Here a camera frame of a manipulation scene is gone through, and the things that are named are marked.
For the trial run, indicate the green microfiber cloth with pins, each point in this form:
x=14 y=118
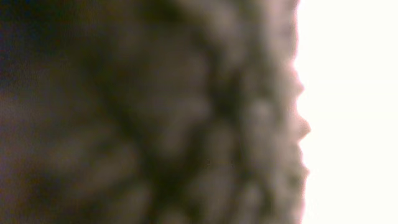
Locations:
x=150 y=111

